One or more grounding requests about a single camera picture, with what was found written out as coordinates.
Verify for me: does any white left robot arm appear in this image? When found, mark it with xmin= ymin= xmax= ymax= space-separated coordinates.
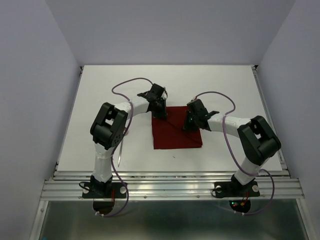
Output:
xmin=90 ymin=83 xmax=168 ymax=197

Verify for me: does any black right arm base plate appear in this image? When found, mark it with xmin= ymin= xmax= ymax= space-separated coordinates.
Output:
xmin=211 ymin=181 xmax=260 ymax=199

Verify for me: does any aluminium front frame rail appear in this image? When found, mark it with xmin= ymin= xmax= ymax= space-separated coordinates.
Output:
xmin=40 ymin=170 xmax=305 ymax=201

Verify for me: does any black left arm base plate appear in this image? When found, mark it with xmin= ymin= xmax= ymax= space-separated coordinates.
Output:
xmin=78 ymin=181 xmax=127 ymax=199

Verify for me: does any dark red cloth napkin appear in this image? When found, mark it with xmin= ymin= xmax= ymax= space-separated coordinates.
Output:
xmin=151 ymin=106 xmax=203 ymax=150

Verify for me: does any aluminium right side rail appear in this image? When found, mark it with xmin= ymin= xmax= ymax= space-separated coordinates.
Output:
xmin=251 ymin=65 xmax=291 ymax=177

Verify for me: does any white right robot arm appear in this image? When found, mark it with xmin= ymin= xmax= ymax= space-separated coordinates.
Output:
xmin=183 ymin=98 xmax=281 ymax=195

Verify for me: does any silver metal spoon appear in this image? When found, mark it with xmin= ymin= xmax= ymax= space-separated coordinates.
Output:
xmin=117 ymin=131 xmax=128 ymax=167

